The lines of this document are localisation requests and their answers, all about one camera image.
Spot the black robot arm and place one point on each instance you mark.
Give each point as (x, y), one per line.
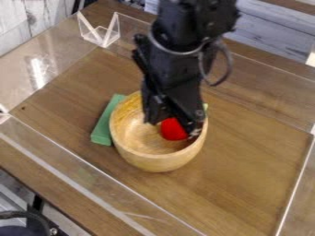
(185, 22)

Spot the clear acrylic corner bracket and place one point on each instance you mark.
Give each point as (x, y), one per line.
(100, 35)

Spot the clear acrylic table barrier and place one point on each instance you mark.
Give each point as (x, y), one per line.
(247, 187)

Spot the green rectangular block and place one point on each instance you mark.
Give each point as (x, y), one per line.
(100, 134)

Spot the black clamp under table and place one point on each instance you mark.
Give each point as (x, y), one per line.
(21, 220)

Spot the wooden bowl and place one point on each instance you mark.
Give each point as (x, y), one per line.
(139, 142)

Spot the red plush strawberry toy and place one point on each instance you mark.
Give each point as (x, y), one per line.
(172, 131)

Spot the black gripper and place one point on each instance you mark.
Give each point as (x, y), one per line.
(172, 74)

